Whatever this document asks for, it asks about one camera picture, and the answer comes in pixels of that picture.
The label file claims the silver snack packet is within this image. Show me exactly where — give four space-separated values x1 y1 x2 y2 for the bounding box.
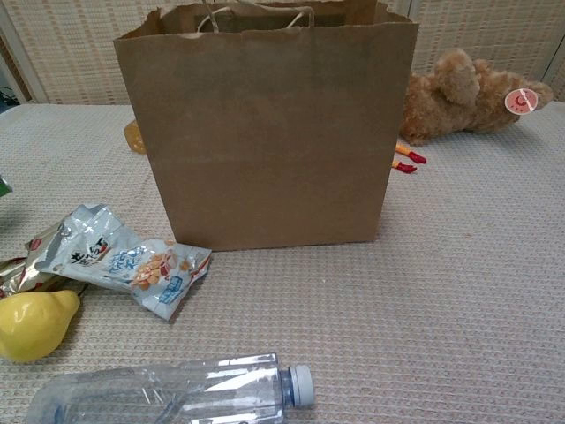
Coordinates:
34 202 213 322

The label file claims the transparent plastic water bottle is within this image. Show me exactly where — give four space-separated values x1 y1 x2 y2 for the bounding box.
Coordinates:
24 352 315 424

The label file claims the brown snack packet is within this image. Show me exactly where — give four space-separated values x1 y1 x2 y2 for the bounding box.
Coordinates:
0 220 89 301

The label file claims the yellow pear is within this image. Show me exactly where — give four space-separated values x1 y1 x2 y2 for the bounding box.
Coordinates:
0 289 81 364

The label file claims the brown paper shopping bag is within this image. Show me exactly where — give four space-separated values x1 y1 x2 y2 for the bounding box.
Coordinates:
112 0 419 253

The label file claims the yellow rubber chicken toy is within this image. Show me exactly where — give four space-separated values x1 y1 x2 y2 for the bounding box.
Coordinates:
390 140 428 176

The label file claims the beige woven tablecloth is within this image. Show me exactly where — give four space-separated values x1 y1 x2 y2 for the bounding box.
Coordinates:
0 103 565 424

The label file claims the brown teddy bear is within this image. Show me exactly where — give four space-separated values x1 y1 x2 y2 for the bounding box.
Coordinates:
399 47 555 147

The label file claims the woven folding screen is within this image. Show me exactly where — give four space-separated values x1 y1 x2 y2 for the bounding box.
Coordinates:
0 0 565 107

